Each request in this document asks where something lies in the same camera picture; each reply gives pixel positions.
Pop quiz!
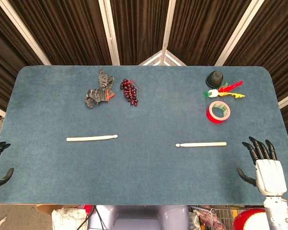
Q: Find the red tape roll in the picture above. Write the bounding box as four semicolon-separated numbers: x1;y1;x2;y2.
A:
205;101;231;125

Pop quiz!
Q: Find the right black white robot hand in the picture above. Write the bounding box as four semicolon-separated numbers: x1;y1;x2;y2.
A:
237;136;288;197

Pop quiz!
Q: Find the white checked cloth bag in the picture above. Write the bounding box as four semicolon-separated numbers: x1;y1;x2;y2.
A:
51;207;88;230

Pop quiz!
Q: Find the brown cardboard box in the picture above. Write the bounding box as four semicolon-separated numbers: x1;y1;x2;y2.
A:
36;204;70;218

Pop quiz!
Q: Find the blue felt table cover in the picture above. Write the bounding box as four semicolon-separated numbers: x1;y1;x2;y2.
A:
0;65;288;206

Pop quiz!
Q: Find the dark red grape bunch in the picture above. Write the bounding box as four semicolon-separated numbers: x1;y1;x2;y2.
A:
120;79;141;107

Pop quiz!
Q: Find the cream wooden drumstick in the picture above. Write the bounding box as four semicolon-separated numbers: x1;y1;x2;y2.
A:
66;134;119;143
175;141;228;148

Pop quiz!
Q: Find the lavender robot torso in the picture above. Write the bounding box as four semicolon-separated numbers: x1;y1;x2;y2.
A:
88;205;190;230

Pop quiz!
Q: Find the white partition frame post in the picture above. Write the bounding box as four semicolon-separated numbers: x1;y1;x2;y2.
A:
0;0;51;66
215;0;265;66
98;0;120;66
161;0;177;66

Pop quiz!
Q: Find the grey striped knit glove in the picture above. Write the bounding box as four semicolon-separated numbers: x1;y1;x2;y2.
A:
85;86;116;110
97;69;115;91

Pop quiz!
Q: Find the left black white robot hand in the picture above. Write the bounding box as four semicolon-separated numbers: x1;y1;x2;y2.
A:
0;141;14;192

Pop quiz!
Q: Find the dark brown pleated curtain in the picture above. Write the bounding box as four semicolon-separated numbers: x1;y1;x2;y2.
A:
0;0;288;115

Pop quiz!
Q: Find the colourful feather shuttlecock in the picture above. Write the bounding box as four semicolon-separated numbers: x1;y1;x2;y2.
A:
203;80;246;100

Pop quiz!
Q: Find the red and white ball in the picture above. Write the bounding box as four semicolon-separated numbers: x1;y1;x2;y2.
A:
232;207;269;230

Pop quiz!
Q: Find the metal wire basket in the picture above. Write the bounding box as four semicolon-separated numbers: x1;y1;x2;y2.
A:
189;205;264;230

